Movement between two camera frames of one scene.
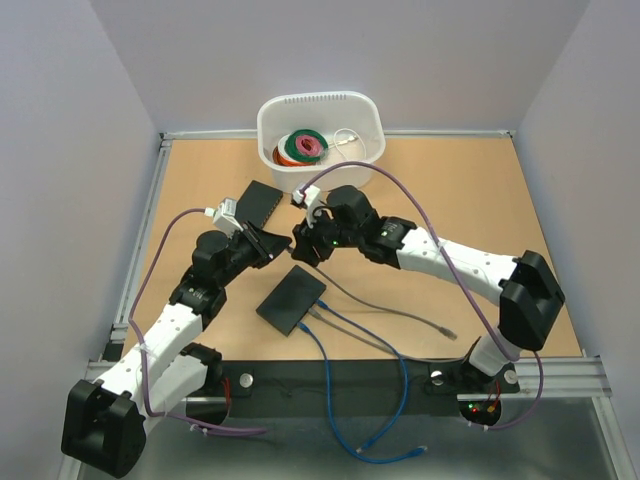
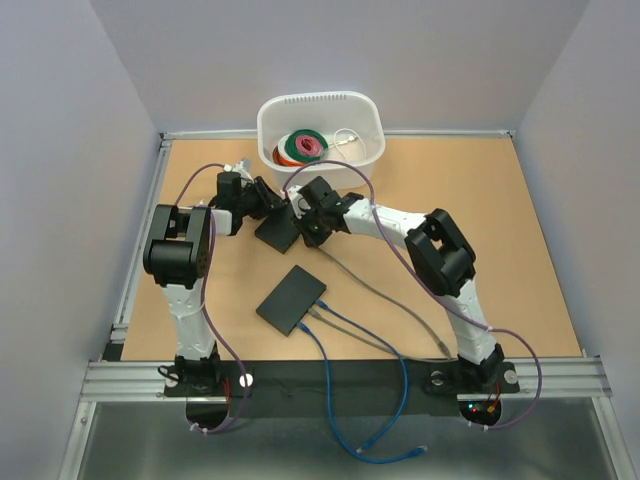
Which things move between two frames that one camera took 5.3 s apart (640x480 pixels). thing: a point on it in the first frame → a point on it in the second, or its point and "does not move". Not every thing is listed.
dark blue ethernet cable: (401, 359) does not move
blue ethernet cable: (350, 452) does not move
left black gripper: (266, 245) → (268, 200)
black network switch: (291, 299) does not move
